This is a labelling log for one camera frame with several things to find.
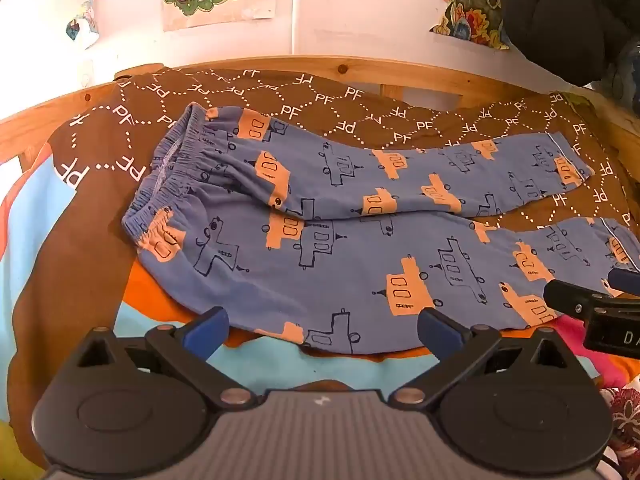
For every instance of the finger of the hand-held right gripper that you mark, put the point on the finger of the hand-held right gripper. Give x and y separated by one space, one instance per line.
626 281
567 296

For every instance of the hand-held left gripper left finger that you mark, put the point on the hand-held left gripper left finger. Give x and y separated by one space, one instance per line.
206 331

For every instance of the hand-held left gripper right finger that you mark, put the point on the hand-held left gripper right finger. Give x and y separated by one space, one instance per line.
441 332

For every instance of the blue patterned pants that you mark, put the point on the blue patterned pants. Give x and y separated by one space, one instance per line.
320 240

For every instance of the pink cloth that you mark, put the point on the pink cloth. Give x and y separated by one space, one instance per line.
570 345

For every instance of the dark red floral cloth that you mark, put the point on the dark red floral cloth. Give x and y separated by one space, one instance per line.
624 410

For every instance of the brown patterned blanket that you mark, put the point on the brown patterned blanket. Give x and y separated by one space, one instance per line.
90 230

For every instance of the light blue orange blanket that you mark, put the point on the light blue orange blanket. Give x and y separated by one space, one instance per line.
35 240

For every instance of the yellow green cloth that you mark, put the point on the yellow green cloth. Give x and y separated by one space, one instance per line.
10 447

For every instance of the black cloth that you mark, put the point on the black cloth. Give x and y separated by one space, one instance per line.
565 20

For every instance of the colourful pillow left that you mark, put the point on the colourful pillow left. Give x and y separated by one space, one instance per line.
60 0

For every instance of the wooden bed frame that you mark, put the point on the wooden bed frame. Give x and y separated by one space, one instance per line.
420 77

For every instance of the floral yellow wall poster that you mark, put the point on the floral yellow wall poster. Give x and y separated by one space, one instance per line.
467 5

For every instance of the white wall pipe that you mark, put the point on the white wall pipe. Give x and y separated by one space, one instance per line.
298 15

